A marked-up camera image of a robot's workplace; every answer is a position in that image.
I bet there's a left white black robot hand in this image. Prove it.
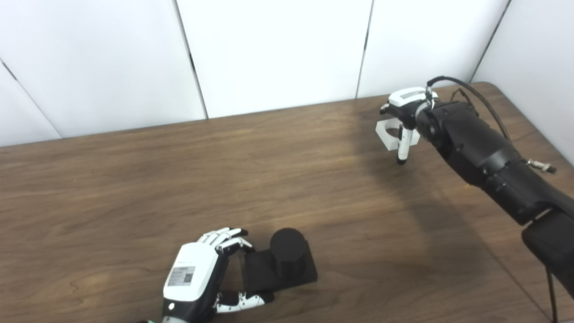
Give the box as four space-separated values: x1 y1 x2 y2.
162 228 275 323

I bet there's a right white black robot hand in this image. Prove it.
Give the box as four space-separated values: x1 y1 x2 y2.
380 87 439 165

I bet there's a white square piece with hole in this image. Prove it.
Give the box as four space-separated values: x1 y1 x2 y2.
376 118 421 150

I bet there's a black peg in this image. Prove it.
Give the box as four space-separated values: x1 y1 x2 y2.
242 228 318 294

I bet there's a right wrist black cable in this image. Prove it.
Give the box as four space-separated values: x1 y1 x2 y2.
426 76 512 140

